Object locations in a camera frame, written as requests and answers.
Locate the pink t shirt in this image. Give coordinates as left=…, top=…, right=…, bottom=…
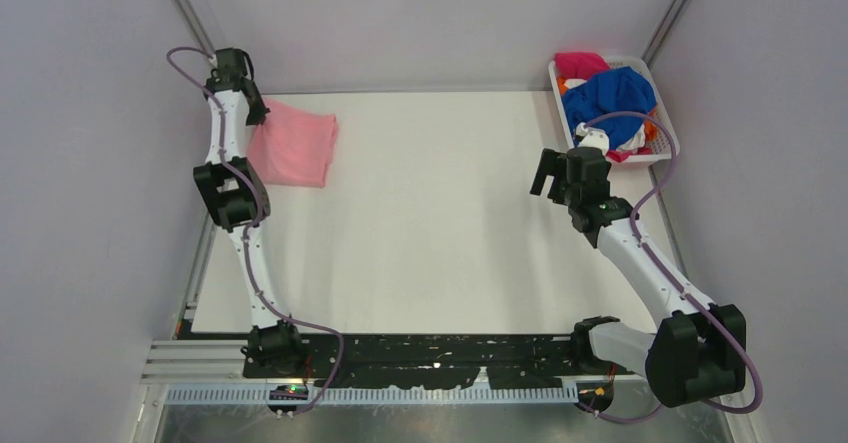
left=248, top=98, right=339, bottom=188

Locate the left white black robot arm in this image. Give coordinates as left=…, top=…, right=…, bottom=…
left=193, top=48, right=307, bottom=377

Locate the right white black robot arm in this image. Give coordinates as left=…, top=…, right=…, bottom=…
left=530, top=147, right=754, bottom=408

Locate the white plastic laundry basket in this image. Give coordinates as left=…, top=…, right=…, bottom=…
left=548, top=56, right=679, bottom=168

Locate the magenta t shirt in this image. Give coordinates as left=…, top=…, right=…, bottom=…
left=553, top=52, right=610, bottom=80

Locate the blue t shirt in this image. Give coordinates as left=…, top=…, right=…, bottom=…
left=560, top=66, right=657, bottom=153

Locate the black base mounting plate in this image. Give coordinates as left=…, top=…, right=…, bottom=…
left=243, top=333, right=615, bottom=390

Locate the aluminium frame rail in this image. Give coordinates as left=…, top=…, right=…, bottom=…
left=140, top=335, right=743, bottom=385

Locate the white slotted cable duct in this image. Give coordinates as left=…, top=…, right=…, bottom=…
left=164, top=382, right=578, bottom=406

